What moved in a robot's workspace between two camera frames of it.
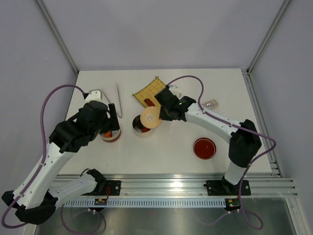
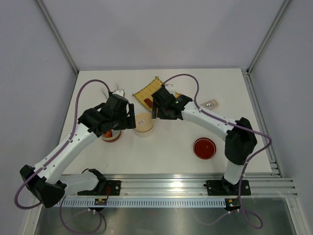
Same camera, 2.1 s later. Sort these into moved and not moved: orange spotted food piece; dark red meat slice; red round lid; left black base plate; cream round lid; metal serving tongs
Moved: metal serving tongs; cream round lid
Not moved: dark red meat slice; left black base plate; orange spotted food piece; red round lid
